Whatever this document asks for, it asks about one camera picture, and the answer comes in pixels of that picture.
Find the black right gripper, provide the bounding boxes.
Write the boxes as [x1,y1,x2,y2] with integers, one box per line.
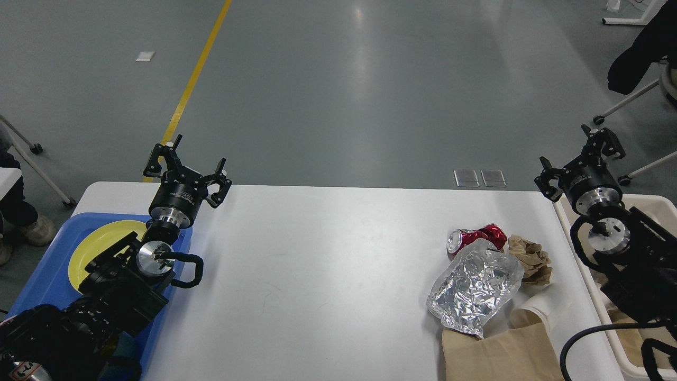
[534,124,626,215]

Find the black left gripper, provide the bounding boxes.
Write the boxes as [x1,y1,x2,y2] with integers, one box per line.
[143,133,233,230]

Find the brown paper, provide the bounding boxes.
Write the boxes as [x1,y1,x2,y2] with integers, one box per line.
[508,235,552,286]
[607,309,644,367]

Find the yellow plastic plate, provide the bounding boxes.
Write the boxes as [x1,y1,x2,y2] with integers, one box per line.
[67,220,146,291]

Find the white paper cup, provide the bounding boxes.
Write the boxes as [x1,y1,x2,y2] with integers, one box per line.
[509,284,571,333]

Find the silver foil bag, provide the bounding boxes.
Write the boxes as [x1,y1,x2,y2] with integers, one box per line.
[426,239,524,339]

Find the teal mug yellow inside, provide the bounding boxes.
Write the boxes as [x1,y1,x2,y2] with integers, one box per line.
[100,332,140,380]

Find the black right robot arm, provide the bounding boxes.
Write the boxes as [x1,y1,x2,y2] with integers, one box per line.
[534,124,676,380]

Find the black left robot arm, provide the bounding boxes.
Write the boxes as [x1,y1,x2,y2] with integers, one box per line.
[2,135,232,380]

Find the right floor outlet cover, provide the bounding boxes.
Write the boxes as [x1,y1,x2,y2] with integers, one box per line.
[481,170,507,188]

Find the floor outlet cover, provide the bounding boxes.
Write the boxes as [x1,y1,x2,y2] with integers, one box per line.
[454,169,480,188]
[481,170,507,188]

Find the left floor outlet cover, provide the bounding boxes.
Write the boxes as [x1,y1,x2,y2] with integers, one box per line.
[454,169,480,188]

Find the white office chair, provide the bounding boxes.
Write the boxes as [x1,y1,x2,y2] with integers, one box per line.
[592,61,677,186]

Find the crushed red soda can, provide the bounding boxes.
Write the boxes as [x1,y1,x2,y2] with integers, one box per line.
[447,223,508,257]

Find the grey chair leg with caster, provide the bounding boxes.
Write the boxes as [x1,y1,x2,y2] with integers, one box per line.
[1,115,77,210]

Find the person's beige shoe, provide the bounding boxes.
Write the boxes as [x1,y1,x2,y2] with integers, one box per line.
[17,214,57,248]

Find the brown paper in bin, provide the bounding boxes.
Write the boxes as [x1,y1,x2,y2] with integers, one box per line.
[607,309,644,367]

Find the blue plastic tray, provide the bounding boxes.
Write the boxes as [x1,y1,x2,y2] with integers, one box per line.
[2,213,193,380]

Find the white desk base far right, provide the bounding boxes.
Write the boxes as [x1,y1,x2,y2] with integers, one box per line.
[601,1,667,26]

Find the beige plastic bin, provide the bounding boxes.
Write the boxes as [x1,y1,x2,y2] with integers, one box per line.
[554,194,676,380]

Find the brown paper bag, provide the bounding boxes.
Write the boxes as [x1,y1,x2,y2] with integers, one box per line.
[442,322,564,380]

